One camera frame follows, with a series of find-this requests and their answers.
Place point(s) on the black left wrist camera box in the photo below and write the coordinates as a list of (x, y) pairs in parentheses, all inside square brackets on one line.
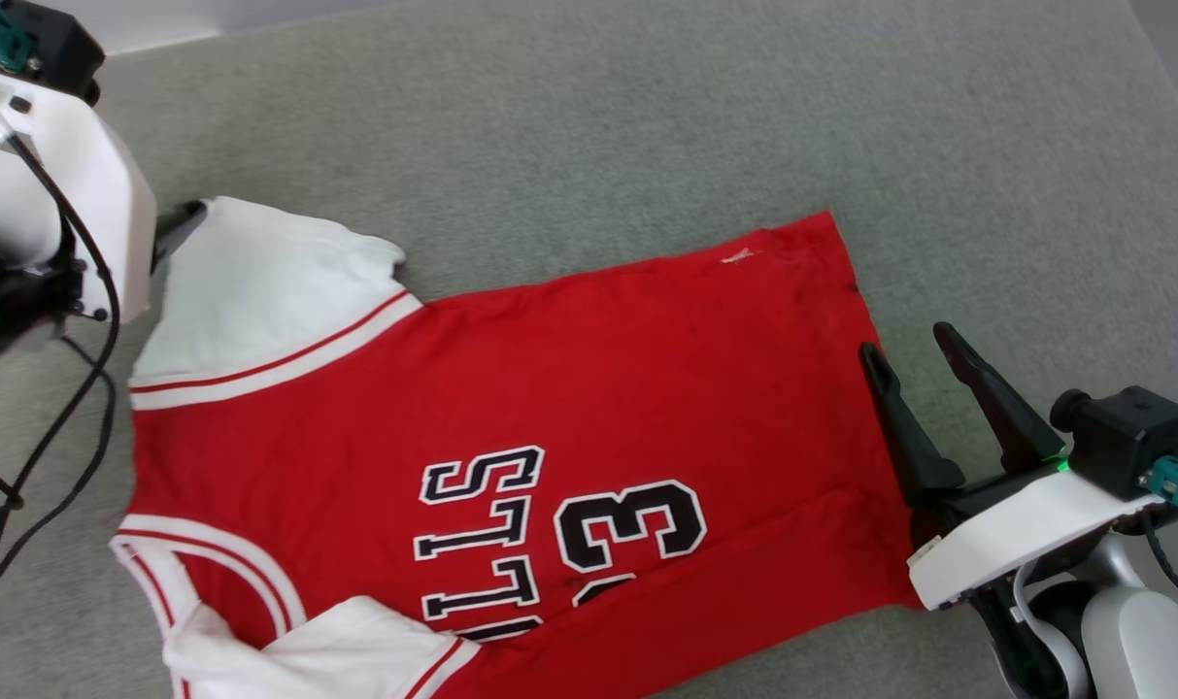
[(54, 44)]

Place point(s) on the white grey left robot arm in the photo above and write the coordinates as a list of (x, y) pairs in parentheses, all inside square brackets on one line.
[(6, 252)]

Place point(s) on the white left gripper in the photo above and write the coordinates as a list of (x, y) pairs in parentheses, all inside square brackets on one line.
[(103, 194)]

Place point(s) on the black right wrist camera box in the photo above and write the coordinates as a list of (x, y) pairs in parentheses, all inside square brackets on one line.
[(1127, 437)]

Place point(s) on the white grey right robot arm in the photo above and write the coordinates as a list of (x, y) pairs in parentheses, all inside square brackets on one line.
[(1113, 631)]

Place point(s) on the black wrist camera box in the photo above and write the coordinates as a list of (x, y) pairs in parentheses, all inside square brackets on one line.
[(54, 44), (1127, 437)]

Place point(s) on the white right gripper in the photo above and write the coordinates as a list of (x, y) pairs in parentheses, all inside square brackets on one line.
[(1026, 529)]

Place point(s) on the red Bulls 23 jersey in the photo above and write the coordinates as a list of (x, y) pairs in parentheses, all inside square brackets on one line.
[(647, 388)]

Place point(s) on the grey fabric sofa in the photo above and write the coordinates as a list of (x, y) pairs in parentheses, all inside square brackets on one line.
[(647, 116)]

